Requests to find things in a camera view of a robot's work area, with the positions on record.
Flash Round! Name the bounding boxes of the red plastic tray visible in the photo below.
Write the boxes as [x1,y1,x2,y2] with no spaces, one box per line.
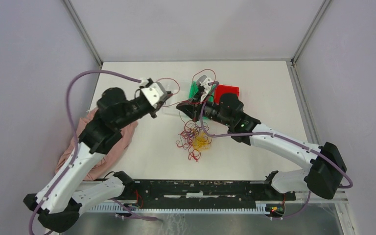
[213,85,239,103]

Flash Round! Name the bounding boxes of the green plastic tray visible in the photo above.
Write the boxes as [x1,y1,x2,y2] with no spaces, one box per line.
[188,82,214,102]

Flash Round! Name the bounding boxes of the pink cloth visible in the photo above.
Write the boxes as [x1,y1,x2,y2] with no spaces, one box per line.
[55,108,139,181]

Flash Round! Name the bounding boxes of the tangled cable pile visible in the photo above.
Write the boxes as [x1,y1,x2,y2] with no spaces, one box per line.
[175,120,214,162]

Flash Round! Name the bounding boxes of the yellow thin cable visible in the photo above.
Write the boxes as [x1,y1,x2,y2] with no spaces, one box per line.
[192,133,213,152]

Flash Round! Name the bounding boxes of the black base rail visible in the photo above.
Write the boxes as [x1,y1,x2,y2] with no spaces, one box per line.
[118,179,296,210]

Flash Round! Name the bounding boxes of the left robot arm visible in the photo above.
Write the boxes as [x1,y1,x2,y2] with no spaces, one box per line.
[23,83,172,233]

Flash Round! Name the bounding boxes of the red thin cable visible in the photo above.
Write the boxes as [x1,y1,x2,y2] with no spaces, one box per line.
[155,69,217,162]

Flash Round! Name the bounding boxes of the clear plastic tray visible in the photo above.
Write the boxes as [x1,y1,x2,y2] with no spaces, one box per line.
[161,97,186,116]

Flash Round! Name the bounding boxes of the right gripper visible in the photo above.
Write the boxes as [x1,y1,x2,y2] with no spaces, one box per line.
[177,90,232,127]

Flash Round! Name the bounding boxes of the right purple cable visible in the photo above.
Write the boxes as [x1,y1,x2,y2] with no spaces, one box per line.
[199,81,354,220]

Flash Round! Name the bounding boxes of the white cable duct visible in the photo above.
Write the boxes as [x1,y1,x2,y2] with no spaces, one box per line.
[88,202,269,215]

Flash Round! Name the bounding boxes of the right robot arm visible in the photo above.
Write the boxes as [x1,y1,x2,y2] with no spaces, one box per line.
[176,93,347,200]

